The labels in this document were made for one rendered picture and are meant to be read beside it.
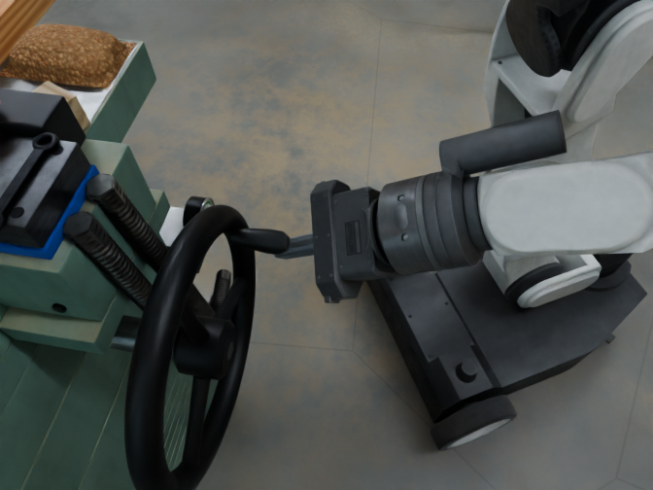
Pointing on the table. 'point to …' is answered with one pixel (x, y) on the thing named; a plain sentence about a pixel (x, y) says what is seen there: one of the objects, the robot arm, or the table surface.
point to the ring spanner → (25, 172)
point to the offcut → (66, 100)
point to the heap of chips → (67, 55)
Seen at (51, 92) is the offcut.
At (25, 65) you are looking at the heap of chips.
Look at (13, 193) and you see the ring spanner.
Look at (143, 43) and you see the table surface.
